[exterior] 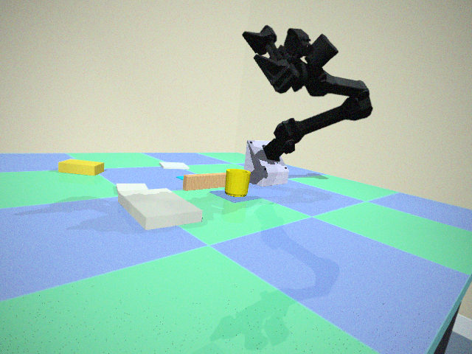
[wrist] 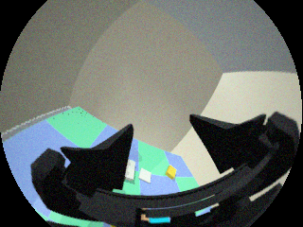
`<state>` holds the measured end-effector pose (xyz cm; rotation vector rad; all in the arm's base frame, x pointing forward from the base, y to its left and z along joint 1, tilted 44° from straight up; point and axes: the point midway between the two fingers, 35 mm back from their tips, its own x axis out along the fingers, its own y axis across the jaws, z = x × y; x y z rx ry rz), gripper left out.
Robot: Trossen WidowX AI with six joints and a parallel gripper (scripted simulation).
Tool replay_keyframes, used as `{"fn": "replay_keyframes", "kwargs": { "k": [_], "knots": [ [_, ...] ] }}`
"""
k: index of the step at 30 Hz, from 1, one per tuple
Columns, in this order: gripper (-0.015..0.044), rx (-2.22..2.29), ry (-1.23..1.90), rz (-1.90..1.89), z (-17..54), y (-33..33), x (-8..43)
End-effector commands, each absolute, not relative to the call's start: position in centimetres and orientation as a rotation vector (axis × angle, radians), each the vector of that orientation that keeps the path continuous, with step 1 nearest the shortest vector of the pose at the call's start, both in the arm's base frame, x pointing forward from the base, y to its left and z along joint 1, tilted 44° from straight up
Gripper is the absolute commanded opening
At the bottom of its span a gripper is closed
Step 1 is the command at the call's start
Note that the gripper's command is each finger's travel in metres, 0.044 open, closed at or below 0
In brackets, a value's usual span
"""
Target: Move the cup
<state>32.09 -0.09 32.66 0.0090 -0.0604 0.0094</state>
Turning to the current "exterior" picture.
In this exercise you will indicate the yellow rectangular block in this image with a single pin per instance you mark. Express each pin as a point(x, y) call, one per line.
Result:
point(82, 167)

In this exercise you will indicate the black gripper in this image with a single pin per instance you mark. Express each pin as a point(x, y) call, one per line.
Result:
point(281, 73)

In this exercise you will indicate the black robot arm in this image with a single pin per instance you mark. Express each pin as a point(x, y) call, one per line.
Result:
point(318, 83)

